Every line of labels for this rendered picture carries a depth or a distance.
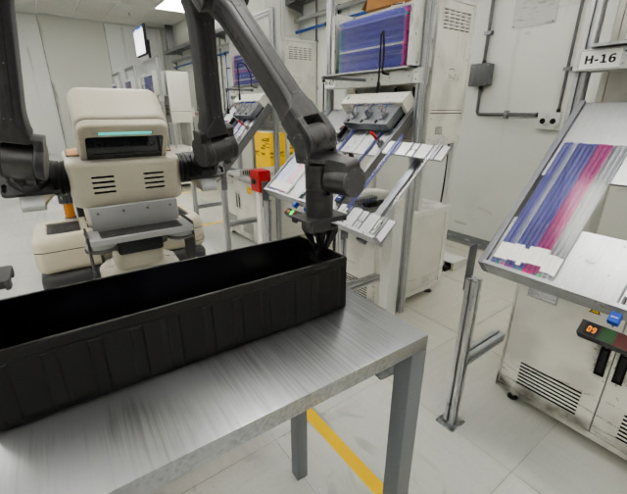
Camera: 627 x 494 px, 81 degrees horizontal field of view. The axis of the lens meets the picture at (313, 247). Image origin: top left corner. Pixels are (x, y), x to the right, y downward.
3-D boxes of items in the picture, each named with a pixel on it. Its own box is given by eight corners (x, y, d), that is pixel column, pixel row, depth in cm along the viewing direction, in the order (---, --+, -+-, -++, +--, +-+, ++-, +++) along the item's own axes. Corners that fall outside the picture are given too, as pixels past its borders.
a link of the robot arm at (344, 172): (323, 123, 74) (290, 134, 69) (368, 125, 66) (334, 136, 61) (330, 181, 79) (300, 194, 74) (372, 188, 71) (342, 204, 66)
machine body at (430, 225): (372, 321, 220) (378, 222, 198) (305, 279, 273) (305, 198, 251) (439, 291, 255) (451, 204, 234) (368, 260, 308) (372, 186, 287)
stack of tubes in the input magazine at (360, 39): (403, 66, 181) (408, 2, 172) (337, 74, 220) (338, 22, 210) (419, 67, 188) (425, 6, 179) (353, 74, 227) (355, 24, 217)
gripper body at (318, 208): (348, 222, 78) (348, 187, 75) (308, 231, 72) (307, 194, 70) (329, 216, 83) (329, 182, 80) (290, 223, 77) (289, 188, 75)
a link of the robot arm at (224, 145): (212, 144, 109) (195, 149, 106) (220, 123, 101) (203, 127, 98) (227, 170, 109) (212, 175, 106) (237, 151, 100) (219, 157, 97)
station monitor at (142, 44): (146, 56, 519) (141, 23, 505) (137, 60, 563) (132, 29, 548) (156, 57, 526) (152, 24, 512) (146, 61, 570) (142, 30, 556)
